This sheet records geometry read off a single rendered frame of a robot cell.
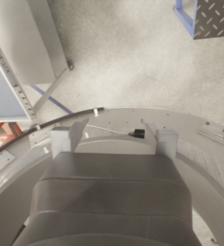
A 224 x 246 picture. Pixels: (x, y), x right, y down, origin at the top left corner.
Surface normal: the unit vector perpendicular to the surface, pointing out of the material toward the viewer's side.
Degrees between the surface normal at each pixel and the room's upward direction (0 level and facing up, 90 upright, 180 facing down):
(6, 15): 0
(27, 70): 0
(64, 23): 0
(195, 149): 90
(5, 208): 76
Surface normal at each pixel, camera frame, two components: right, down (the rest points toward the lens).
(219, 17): -0.15, 0.65
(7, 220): 0.92, 0.11
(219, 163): -0.16, -0.76
